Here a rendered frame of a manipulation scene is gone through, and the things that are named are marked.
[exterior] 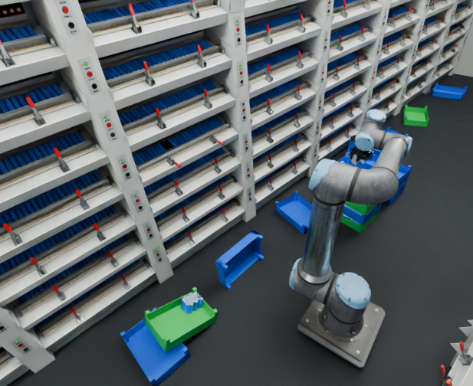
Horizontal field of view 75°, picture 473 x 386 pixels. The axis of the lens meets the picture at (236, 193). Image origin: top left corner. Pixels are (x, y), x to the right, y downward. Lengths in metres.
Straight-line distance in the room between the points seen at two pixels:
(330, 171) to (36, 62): 0.98
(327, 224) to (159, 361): 1.04
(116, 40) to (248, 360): 1.45
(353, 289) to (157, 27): 1.32
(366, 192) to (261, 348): 0.96
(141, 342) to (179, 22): 1.49
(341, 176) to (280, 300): 0.95
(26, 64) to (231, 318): 1.39
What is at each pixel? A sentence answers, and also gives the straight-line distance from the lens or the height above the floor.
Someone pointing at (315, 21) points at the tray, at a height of 1.12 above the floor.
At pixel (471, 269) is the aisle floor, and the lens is 2.20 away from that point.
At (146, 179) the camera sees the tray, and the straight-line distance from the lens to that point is 1.50.
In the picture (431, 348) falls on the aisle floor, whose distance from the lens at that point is 1.83.
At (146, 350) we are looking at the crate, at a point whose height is 0.00.
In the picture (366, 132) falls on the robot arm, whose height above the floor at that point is 0.78.
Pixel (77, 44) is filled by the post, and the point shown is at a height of 1.30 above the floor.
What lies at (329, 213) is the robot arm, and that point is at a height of 0.77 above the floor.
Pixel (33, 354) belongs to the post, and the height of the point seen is 0.13.
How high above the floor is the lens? 1.53
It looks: 39 degrees down
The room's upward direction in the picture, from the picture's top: 6 degrees counter-clockwise
